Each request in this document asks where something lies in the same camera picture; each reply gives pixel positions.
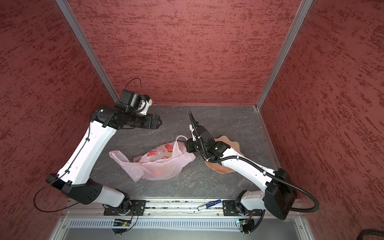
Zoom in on pink faceted plastic bowl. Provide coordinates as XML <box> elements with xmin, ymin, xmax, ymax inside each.
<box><xmin>205</xmin><ymin>136</ymin><xmax>244</xmax><ymax>174</ymax></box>

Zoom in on pink translucent plastic bag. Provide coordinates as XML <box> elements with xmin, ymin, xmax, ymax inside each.
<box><xmin>109</xmin><ymin>136</ymin><xmax>196</xmax><ymax>182</ymax></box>

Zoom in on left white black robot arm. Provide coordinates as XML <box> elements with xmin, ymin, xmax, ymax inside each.
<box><xmin>46</xmin><ymin>100</ymin><xmax>162</xmax><ymax>215</ymax></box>

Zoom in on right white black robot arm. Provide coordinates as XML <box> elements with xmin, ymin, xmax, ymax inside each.
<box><xmin>187</xmin><ymin>112</ymin><xmax>297</xmax><ymax>220</ymax></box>

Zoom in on blue white marker pen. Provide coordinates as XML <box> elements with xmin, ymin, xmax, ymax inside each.
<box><xmin>197</xmin><ymin>200</ymin><xmax>222</xmax><ymax>211</ymax></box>

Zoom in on right small circuit board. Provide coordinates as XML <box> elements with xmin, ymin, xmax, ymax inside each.
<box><xmin>238</xmin><ymin>219</ymin><xmax>255</xmax><ymax>234</ymax></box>

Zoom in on small circuit board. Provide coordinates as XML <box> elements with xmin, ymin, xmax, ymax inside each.
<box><xmin>113</xmin><ymin>219</ymin><xmax>132</xmax><ymax>228</ymax></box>
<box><xmin>238</xmin><ymin>219</ymin><xmax>255</xmax><ymax>234</ymax></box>

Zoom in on left small circuit board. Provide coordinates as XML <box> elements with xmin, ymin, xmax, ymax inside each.
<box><xmin>113</xmin><ymin>219</ymin><xmax>132</xmax><ymax>228</ymax></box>

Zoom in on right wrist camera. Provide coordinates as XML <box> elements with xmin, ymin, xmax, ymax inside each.
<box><xmin>189</xmin><ymin>124</ymin><xmax>196</xmax><ymax>141</ymax></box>

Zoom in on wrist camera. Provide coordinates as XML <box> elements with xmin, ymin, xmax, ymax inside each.
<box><xmin>189</xmin><ymin>124</ymin><xmax>196</xmax><ymax>141</ymax></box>
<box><xmin>115</xmin><ymin>90</ymin><xmax>153</xmax><ymax>115</ymax></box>

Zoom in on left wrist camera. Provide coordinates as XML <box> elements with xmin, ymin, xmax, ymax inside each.
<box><xmin>115</xmin><ymin>90</ymin><xmax>153</xmax><ymax>115</ymax></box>

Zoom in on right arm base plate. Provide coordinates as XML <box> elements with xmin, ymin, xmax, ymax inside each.
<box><xmin>222</xmin><ymin>200</ymin><xmax>263</xmax><ymax>217</ymax></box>

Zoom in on black corrugated cable conduit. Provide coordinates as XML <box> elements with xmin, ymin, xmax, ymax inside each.
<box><xmin>199</xmin><ymin>140</ymin><xmax>321</xmax><ymax>214</ymax></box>

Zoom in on aluminium front rail frame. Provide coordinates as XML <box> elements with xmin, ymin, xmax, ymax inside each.
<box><xmin>50</xmin><ymin>198</ymin><xmax>315</xmax><ymax>240</ymax></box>

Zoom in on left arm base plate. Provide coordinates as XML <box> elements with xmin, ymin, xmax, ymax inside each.
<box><xmin>103</xmin><ymin>200</ymin><xmax>147</xmax><ymax>217</ymax></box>

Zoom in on thin black left cable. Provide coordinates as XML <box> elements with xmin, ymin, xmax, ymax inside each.
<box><xmin>32</xmin><ymin>77</ymin><xmax>145</xmax><ymax>214</ymax></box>

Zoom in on left aluminium corner post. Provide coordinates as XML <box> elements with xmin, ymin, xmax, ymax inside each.
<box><xmin>55</xmin><ymin>0</ymin><xmax>119</xmax><ymax>102</ymax></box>

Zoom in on aluminium corner post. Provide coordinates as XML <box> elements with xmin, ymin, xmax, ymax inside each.
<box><xmin>55</xmin><ymin>0</ymin><xmax>119</xmax><ymax>102</ymax></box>
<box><xmin>256</xmin><ymin>0</ymin><xmax>313</xmax><ymax>111</ymax></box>

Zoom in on right aluminium corner post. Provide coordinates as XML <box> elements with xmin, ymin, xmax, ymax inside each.
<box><xmin>256</xmin><ymin>0</ymin><xmax>313</xmax><ymax>111</ymax></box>

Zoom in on black hose bottom corner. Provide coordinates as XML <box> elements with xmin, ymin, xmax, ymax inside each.
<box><xmin>356</xmin><ymin>228</ymin><xmax>384</xmax><ymax>240</ymax></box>

